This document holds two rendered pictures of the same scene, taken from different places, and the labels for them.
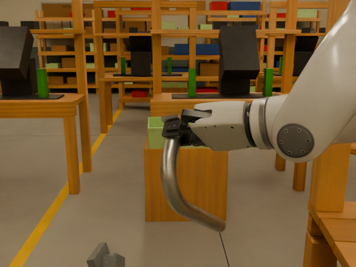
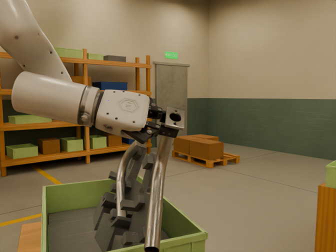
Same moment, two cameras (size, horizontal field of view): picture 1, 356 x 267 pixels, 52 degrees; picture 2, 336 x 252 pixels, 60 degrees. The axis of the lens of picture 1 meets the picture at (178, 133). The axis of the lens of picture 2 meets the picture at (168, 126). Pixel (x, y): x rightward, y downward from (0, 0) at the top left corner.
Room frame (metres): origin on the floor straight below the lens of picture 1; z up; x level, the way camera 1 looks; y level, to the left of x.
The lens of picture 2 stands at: (1.17, -0.38, 1.33)
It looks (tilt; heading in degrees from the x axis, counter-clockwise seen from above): 6 degrees down; 143
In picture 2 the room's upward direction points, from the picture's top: straight up
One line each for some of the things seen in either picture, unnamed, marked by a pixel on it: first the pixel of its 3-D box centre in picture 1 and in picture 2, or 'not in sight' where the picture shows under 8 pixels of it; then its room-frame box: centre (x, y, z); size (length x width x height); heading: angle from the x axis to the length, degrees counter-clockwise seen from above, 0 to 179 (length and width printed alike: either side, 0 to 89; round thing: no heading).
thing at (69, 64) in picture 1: (96, 52); not in sight; (10.20, 2.22, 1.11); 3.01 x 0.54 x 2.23; 92
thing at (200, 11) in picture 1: (189, 55); not in sight; (7.87, -0.26, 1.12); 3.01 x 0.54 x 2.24; 92
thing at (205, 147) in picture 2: not in sight; (204, 149); (-3.09, 3.81, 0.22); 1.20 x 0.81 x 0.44; 177
